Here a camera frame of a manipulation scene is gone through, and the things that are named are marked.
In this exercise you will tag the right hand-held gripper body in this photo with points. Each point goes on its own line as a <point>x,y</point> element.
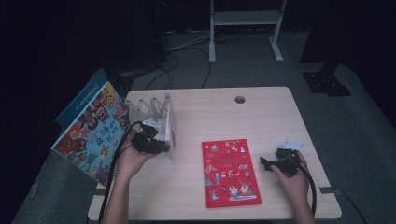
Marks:
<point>288,161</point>

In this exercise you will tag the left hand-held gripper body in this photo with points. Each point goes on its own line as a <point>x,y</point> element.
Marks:
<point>144,140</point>

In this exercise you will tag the red picture book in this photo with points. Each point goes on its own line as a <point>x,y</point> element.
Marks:
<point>230,174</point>

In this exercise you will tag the colourful animal picture book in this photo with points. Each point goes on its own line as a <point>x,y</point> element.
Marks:
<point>93,140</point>

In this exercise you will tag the person's right hand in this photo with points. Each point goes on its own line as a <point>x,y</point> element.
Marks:
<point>295,186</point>

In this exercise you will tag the person's left hand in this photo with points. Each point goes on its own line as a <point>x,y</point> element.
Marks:
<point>129,163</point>

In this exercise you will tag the grey table edge clip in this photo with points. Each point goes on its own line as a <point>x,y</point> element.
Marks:
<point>328,190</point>
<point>99,192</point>

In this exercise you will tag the dark blue picture book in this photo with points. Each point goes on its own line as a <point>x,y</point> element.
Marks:
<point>84,99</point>

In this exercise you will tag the black stand base plate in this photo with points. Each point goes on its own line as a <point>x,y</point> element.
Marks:
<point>327,84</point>

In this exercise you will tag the white metal table frame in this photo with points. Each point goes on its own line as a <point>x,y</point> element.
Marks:
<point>246,18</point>

